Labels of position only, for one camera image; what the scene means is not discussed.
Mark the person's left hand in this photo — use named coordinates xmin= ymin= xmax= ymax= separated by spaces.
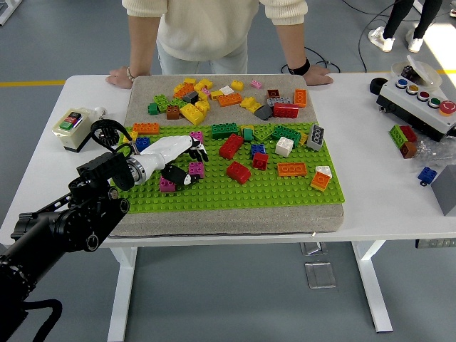
xmin=304 ymin=66 xmax=335 ymax=87

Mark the person's right hand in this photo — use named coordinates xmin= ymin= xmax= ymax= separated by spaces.
xmin=105 ymin=66 xmax=135 ymax=89

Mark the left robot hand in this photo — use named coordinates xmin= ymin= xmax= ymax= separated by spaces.
xmin=138 ymin=135 xmax=209 ymax=186

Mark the grey brick with black holes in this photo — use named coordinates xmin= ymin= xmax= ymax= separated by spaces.
xmin=306 ymin=123 xmax=326 ymax=152

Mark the dark green 2x4 brick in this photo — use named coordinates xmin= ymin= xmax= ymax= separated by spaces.
xmin=212 ymin=123 xmax=240 ymax=140
xmin=272 ymin=125 xmax=302 ymax=145

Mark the red 2x4 brick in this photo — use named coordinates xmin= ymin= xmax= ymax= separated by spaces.
xmin=273 ymin=103 xmax=299 ymax=119
xmin=219 ymin=133 xmax=245 ymax=160

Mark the white 2x2 brick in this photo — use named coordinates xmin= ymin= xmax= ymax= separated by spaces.
xmin=274 ymin=137 xmax=295 ymax=157

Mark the red sloped brick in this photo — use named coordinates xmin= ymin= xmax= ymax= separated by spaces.
xmin=226 ymin=161 xmax=252 ymax=185

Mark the red 2x2 brick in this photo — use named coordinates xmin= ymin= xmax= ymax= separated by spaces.
xmin=252 ymin=152 xmax=270 ymax=170

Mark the large yellow sloped brick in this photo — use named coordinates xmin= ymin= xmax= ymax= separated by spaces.
xmin=180 ymin=103 xmax=207 ymax=125

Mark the lime green 2x4 brick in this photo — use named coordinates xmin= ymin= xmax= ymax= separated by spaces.
xmin=153 ymin=93 xmax=175 ymax=113

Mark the dark grey sloped brick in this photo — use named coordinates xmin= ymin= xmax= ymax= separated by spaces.
xmin=254 ymin=103 xmax=274 ymax=120

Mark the green baseplate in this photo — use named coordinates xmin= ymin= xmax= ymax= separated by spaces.
xmin=110 ymin=122 xmax=346 ymax=216

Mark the orange sloped brick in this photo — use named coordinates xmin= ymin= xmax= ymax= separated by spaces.
xmin=310 ymin=171 xmax=332 ymax=192

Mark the black smartwatch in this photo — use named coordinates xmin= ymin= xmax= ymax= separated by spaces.
xmin=287 ymin=56 xmax=311 ymax=76

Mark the white bulb-shaped part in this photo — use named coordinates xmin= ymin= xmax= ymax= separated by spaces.
xmin=93 ymin=105 xmax=108 ymax=129

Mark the black tape roll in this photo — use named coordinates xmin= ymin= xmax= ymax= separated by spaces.
xmin=369 ymin=77 xmax=390 ymax=97

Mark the white shoe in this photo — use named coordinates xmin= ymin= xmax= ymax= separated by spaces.
xmin=405 ymin=27 xmax=425 ymax=53
xmin=368 ymin=26 xmax=396 ymax=53

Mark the lime green flat plate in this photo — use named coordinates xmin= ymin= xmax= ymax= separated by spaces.
xmin=253 ymin=125 xmax=277 ymax=143

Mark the small black device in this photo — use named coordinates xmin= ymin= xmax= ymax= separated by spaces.
xmin=400 ymin=65 xmax=420 ymax=81

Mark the grey-brown mat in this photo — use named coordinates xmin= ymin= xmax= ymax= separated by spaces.
xmin=103 ymin=74 xmax=346 ymax=239

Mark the person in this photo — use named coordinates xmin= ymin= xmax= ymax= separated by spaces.
xmin=120 ymin=0 xmax=309 ymax=76
xmin=383 ymin=0 xmax=443 ymax=41

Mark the white button control box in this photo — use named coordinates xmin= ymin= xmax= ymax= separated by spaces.
xmin=376 ymin=76 xmax=456 ymax=143

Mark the clear round container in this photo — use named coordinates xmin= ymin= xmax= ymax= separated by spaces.
xmin=390 ymin=54 xmax=443 ymax=88

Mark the clear plastic bag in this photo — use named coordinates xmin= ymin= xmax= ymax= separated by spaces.
xmin=413 ymin=136 xmax=456 ymax=170

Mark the white table leg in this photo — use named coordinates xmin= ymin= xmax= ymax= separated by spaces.
xmin=351 ymin=241 xmax=394 ymax=334
xmin=106 ymin=247 xmax=139 ymax=342

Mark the small clear plastic box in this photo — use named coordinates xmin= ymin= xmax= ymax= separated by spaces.
xmin=300 ymin=242 xmax=323 ymax=257

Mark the grey box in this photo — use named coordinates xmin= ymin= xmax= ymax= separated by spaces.
xmin=430 ymin=165 xmax=456 ymax=217

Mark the large clear plastic box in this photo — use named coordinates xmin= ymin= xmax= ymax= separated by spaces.
xmin=304 ymin=262 xmax=338 ymax=289

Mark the table control panel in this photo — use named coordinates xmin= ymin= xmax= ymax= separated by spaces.
xmin=415 ymin=239 xmax=456 ymax=249

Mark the black floor cable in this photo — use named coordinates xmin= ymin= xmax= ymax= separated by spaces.
xmin=280 ymin=46 xmax=343 ymax=75
xmin=357 ymin=0 xmax=405 ymax=73

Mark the cream switch box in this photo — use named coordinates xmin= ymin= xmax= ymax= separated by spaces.
xmin=51 ymin=108 xmax=96 ymax=154

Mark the white furniture frame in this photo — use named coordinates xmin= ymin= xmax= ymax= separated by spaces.
xmin=0 ymin=0 xmax=18 ymax=26

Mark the blue brick keychain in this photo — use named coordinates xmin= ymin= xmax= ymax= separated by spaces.
xmin=417 ymin=166 xmax=438 ymax=187

